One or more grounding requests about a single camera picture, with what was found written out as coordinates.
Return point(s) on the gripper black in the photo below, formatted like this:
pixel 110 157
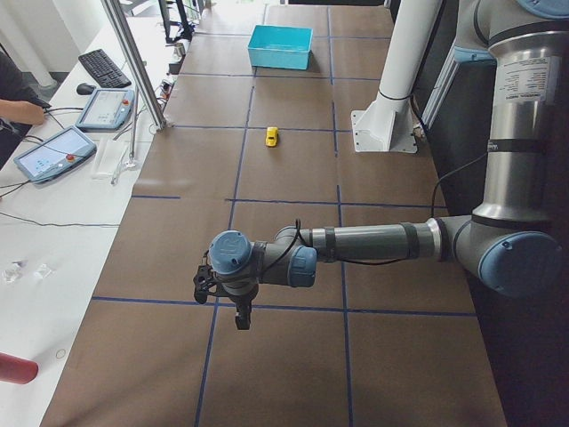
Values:
pixel 240 303

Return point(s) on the yellow beetle toy car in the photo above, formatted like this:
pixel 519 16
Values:
pixel 271 137

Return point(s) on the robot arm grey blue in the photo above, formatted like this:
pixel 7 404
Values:
pixel 503 241

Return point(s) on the red cylinder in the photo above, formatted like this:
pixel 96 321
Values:
pixel 17 370

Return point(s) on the near teach pendant tablet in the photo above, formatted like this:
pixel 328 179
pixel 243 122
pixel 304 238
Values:
pixel 60 154

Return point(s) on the teach pendant tablet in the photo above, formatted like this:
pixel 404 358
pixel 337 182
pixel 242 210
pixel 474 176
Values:
pixel 106 110
pixel 60 154

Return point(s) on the far teach pendant tablet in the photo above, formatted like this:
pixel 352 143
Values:
pixel 106 110

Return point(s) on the turquoise plastic bin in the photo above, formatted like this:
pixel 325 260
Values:
pixel 280 47

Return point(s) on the small metal cup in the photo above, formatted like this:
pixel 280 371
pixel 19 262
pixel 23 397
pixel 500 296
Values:
pixel 179 50

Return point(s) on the black computer mouse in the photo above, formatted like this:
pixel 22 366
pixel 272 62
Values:
pixel 85 89

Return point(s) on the black keyboard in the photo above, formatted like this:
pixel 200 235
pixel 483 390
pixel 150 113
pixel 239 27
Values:
pixel 103 70

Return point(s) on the seated person dark clothes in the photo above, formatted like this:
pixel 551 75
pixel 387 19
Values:
pixel 21 107

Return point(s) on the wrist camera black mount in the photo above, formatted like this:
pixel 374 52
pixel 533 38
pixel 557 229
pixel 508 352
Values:
pixel 205 285

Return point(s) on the white camera mast with base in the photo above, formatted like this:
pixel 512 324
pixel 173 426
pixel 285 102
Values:
pixel 387 125

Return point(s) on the aluminium frame post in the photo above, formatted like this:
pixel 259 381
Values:
pixel 131 53

